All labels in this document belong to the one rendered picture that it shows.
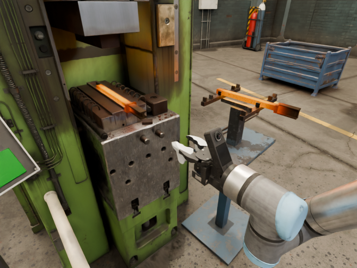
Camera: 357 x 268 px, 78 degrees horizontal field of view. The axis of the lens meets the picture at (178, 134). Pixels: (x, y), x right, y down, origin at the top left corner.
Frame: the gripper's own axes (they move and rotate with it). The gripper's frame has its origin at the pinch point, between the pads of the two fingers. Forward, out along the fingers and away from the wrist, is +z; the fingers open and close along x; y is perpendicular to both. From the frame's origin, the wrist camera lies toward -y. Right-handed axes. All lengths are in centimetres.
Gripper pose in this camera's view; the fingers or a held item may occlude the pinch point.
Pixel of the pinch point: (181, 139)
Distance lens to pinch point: 67.5
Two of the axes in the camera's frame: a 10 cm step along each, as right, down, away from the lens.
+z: -6.4, -4.0, 6.6
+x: 7.7, -3.3, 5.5
